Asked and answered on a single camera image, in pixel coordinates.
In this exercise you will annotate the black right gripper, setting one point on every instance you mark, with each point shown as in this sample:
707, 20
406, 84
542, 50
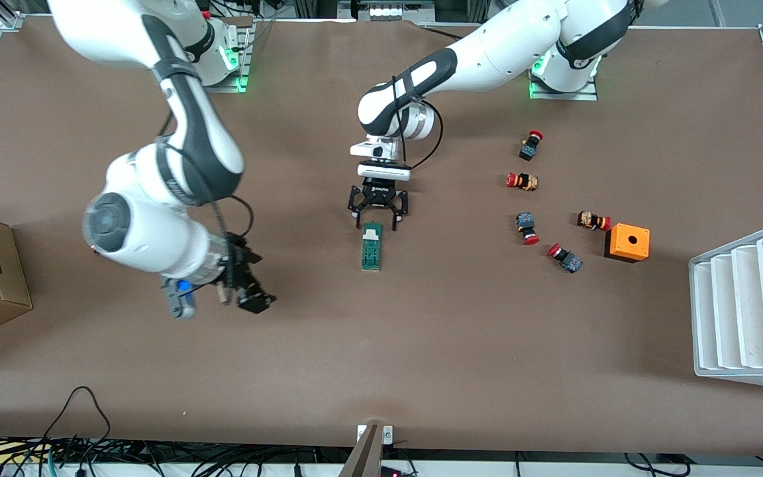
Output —
238, 262

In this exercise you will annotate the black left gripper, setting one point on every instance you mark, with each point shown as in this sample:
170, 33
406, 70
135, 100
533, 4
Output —
377, 193

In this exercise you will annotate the green load switch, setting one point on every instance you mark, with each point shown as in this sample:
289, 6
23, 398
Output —
371, 252

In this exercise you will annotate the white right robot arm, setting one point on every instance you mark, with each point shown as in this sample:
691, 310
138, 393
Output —
156, 225

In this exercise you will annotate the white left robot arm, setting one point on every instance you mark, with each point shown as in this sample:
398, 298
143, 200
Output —
507, 46

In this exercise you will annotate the red emergency button orange block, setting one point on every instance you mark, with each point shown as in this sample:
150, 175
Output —
593, 220
522, 181

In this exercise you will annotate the red emergency button blue block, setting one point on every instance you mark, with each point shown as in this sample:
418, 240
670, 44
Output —
526, 226
565, 258
530, 147

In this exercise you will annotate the device with lit indicators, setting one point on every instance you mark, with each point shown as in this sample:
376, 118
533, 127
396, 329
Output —
387, 10

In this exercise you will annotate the yellow tag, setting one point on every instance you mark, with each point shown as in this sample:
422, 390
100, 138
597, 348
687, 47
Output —
14, 452

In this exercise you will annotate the white slotted rack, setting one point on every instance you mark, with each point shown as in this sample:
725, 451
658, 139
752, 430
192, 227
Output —
746, 311

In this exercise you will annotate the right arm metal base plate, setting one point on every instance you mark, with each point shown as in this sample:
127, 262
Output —
241, 85

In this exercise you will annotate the small metal bracket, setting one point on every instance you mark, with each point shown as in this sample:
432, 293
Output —
387, 434

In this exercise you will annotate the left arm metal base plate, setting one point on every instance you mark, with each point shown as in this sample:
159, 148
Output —
563, 96

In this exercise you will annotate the orange button enclosure box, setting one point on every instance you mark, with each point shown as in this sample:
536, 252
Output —
628, 242

